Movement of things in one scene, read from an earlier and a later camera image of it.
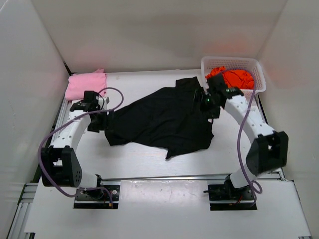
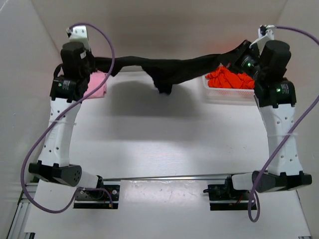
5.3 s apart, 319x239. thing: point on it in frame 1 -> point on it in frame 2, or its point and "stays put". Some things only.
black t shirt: (170, 119) -> (167, 72)
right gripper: (202, 97) -> (239, 52)
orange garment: (235, 78) stays put
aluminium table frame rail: (18, 228) stays put
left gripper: (100, 122) -> (90, 62)
